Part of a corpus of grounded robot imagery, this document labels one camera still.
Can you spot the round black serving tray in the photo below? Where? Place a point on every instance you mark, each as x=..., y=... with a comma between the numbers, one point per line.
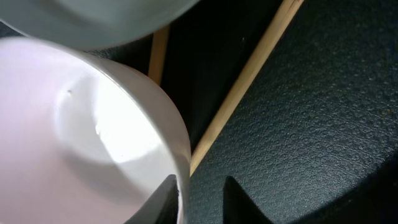
x=314, y=138

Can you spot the pink bowl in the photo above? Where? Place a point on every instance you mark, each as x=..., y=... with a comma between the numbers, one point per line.
x=83, y=139

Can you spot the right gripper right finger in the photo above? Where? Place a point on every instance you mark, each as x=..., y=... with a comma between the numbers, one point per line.
x=238, y=208

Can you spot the grey round plate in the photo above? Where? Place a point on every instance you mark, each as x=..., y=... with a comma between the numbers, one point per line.
x=91, y=24

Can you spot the right wooden chopstick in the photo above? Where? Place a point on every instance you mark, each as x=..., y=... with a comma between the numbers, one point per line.
x=260, y=54

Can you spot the wooden chopstick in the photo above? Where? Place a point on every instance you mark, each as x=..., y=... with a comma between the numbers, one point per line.
x=158, y=53
x=260, y=54

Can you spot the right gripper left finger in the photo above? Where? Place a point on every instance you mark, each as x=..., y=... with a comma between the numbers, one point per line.
x=161, y=207

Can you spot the left wooden chopstick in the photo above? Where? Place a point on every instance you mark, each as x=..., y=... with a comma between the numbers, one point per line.
x=158, y=53

